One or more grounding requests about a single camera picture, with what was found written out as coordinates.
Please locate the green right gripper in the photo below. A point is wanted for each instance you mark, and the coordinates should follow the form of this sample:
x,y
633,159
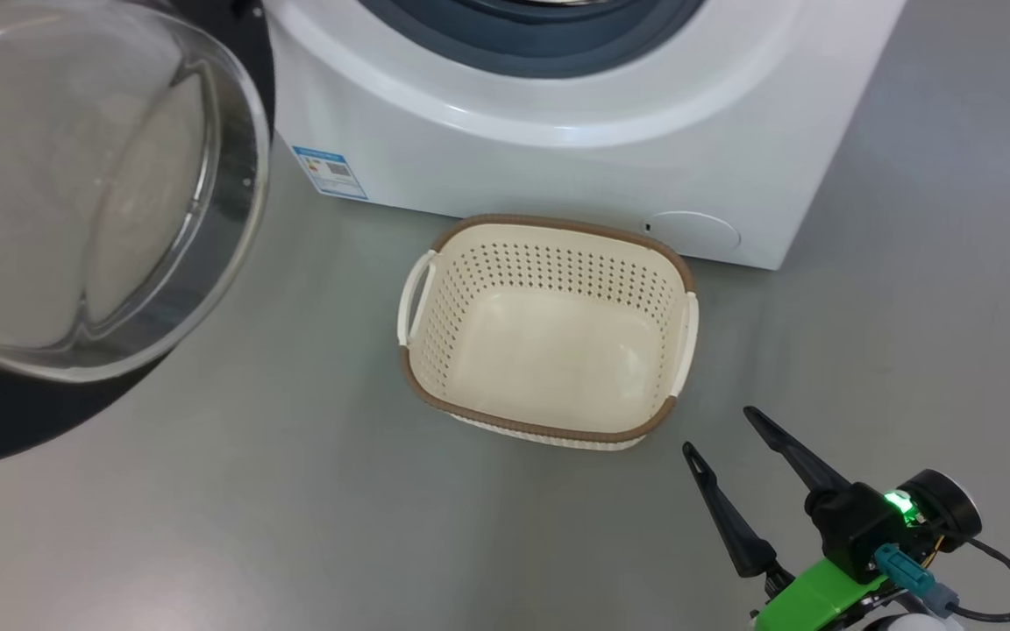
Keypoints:
x,y
812,600

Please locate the white front-load washing machine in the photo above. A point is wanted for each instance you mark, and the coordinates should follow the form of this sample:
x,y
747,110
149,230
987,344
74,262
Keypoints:
x,y
558,175

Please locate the black round motor housing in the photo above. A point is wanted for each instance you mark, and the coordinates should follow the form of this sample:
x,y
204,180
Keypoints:
x,y
948,508

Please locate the cream perforated laundry basket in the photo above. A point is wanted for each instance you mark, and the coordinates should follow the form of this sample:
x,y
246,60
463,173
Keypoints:
x,y
549,350

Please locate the round white filter cover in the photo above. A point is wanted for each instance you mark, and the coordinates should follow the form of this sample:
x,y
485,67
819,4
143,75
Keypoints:
x,y
698,232

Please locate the blue energy label sticker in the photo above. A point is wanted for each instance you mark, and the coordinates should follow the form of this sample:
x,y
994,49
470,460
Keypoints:
x,y
330,173

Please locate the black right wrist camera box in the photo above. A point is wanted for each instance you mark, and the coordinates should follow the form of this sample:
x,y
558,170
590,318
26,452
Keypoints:
x,y
851,526

